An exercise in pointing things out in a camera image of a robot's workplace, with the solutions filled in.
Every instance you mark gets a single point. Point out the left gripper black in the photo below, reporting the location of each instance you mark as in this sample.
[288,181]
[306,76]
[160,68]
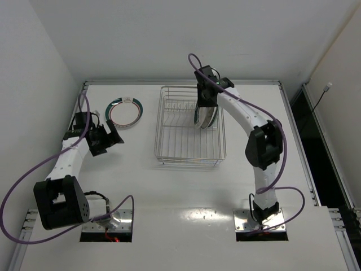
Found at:
[102,140]

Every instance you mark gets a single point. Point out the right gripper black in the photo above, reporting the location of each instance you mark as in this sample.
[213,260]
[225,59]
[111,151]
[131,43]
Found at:
[207,102]

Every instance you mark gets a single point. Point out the white plate with grey rim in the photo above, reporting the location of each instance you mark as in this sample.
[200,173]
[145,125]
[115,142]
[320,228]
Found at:
[211,115]

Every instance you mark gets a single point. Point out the green red rimmed plate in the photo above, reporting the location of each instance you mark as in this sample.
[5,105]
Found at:
[201,118]
[124,112]

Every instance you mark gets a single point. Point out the small blue patterned plate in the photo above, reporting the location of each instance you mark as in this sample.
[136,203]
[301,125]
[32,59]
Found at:
[216,113]

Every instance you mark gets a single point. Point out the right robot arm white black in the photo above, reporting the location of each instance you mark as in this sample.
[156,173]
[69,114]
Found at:
[265,136]

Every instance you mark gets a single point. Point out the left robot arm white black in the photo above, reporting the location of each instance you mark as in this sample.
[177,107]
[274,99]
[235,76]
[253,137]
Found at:
[60,199]

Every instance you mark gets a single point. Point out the metal wire dish rack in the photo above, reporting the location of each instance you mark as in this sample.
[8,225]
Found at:
[178,141]

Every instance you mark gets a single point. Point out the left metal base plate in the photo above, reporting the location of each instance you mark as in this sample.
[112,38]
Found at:
[120,222]

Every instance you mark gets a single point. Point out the metal base plate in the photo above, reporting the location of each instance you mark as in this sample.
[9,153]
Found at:
[244,222]
[120,222]

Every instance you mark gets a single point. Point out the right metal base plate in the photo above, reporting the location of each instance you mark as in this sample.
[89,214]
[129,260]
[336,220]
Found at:
[244,222]

